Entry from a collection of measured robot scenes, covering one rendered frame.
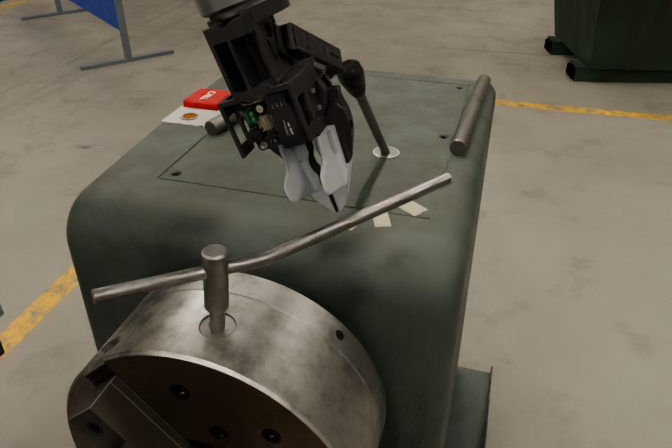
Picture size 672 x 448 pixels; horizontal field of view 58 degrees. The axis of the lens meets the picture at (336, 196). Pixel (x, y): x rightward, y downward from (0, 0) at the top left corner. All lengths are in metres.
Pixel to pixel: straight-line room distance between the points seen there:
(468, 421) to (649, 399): 1.08
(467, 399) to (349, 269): 0.86
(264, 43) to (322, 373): 0.30
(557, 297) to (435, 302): 2.06
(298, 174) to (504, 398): 1.73
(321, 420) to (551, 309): 2.10
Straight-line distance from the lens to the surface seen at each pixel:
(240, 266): 0.53
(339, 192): 0.59
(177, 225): 0.71
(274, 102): 0.50
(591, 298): 2.72
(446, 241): 0.65
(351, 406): 0.60
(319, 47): 0.58
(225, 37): 0.49
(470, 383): 1.49
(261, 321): 0.58
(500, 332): 2.44
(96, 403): 0.60
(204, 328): 0.57
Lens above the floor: 1.62
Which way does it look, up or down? 30 degrees down
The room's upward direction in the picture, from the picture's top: straight up
